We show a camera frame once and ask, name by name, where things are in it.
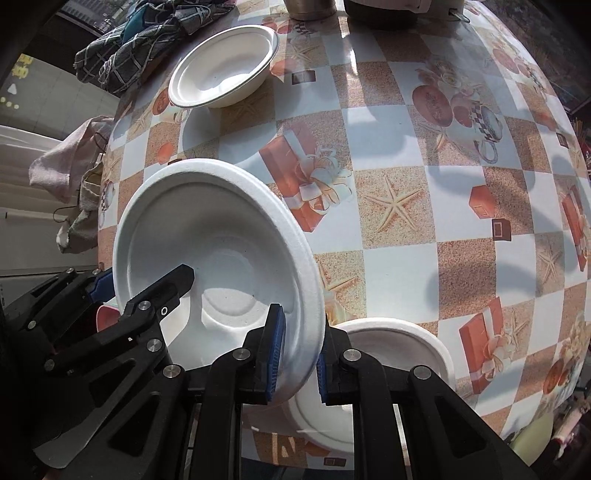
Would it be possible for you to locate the metal tumbler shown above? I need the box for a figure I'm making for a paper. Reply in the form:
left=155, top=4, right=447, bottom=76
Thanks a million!
left=283, top=0, right=338, bottom=21

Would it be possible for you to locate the white paper bowl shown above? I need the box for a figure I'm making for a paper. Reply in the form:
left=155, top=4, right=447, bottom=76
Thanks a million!
left=112, top=158, right=327, bottom=407
left=288, top=318, right=457, bottom=455
left=167, top=24, right=280, bottom=109

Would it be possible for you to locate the plaid grey cloth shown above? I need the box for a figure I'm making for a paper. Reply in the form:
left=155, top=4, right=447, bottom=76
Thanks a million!
left=74, top=0, right=238, bottom=95

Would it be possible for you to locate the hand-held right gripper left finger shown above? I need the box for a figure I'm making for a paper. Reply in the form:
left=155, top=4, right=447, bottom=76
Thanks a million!
left=34, top=303, right=287, bottom=480

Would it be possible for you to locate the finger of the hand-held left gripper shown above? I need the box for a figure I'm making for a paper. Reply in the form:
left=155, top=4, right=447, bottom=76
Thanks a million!
left=4, top=268, right=115, bottom=335
left=27, top=264, right=195, bottom=385

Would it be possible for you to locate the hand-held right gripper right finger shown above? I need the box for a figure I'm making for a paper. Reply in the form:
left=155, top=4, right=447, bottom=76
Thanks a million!
left=315, top=322, right=537, bottom=480

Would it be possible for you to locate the beige cloth bag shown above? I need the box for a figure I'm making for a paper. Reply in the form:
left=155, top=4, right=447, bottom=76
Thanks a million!
left=28, top=115, right=116, bottom=254

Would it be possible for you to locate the patterned checkered tablecloth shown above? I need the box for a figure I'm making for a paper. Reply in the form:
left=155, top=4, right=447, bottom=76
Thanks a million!
left=95, top=0, right=591, bottom=467

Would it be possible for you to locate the strawberry print thermos mug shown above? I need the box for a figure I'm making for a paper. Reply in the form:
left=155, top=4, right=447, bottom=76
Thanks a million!
left=344, top=0, right=467, bottom=26

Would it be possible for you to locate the pink square plate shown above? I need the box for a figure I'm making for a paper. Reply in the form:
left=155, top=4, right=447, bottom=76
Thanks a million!
left=95, top=302, right=123, bottom=335

